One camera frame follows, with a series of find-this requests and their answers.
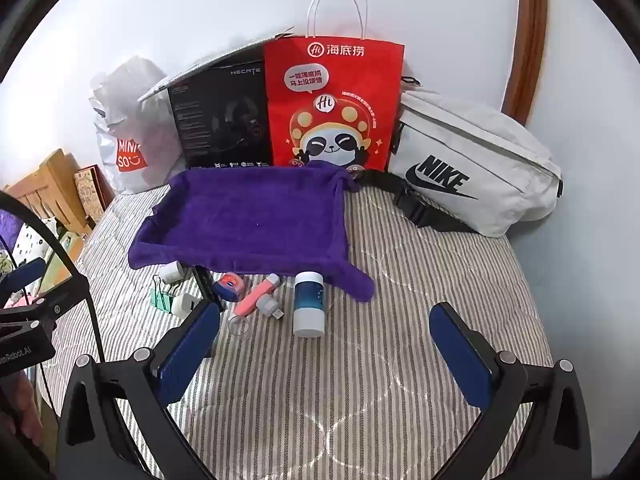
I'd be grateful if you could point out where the brown wooden door frame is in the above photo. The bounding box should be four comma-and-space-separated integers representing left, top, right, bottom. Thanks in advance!
502, 0, 548, 126

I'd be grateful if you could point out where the brown book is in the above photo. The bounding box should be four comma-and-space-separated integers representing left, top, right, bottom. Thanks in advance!
74, 164, 118, 223

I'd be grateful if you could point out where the purple towel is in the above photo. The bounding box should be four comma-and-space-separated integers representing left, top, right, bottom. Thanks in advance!
127, 160, 377, 303

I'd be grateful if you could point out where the blue petroleum jelly jar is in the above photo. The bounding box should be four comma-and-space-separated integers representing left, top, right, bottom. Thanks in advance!
212, 272, 247, 303

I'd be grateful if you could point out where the black tube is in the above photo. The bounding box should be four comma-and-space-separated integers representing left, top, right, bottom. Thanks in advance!
194, 263, 223, 311

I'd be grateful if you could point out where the black cable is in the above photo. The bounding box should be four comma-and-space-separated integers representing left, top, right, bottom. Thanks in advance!
0, 190, 107, 363

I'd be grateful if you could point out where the white waist bag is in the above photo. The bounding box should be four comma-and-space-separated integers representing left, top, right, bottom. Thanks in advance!
357, 76, 565, 239

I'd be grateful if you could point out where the pink pen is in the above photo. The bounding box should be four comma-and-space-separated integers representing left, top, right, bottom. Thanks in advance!
234, 273, 281, 318

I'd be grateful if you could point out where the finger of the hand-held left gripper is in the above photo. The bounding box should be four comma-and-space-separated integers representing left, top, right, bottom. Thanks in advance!
0, 294, 68, 333
0, 257, 48, 298

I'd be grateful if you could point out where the white charger plug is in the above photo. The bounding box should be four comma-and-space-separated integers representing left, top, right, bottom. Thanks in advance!
159, 260, 191, 285
170, 294, 203, 317

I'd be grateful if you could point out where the blue and white bottle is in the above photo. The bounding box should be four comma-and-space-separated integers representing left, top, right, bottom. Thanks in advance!
292, 271, 327, 337

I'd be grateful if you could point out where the black headset box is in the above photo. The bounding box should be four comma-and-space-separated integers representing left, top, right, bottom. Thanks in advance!
167, 52, 273, 170

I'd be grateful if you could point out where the white plastic shopping bag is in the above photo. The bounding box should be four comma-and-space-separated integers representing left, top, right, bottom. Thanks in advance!
90, 56, 188, 193

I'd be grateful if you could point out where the floral printed cloth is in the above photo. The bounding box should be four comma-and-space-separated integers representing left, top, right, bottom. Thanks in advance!
0, 215, 71, 301

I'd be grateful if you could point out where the white usb light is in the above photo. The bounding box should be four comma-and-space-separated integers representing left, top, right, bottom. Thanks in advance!
256, 294, 286, 320

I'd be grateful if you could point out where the wooden headboard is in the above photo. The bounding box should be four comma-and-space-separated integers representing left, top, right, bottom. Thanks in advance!
5, 149, 108, 236

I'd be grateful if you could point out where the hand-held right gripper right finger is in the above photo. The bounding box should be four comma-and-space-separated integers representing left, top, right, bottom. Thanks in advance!
429, 301, 593, 480

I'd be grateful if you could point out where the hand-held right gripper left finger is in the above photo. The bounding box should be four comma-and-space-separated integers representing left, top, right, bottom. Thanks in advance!
56, 301, 221, 480

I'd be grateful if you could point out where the person's left hand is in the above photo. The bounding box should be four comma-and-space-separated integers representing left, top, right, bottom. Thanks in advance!
0, 375, 44, 446

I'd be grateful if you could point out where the red paper bag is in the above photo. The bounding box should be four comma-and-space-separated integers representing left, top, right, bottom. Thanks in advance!
263, 0, 405, 173

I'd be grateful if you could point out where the green binder clip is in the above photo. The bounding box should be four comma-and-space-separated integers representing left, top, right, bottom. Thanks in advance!
151, 275, 176, 306

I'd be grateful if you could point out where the striped bedspread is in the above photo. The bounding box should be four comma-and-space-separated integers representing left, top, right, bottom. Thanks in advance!
35, 170, 556, 480

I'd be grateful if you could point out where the purple fluffy item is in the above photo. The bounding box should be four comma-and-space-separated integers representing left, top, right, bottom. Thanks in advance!
0, 210, 20, 247

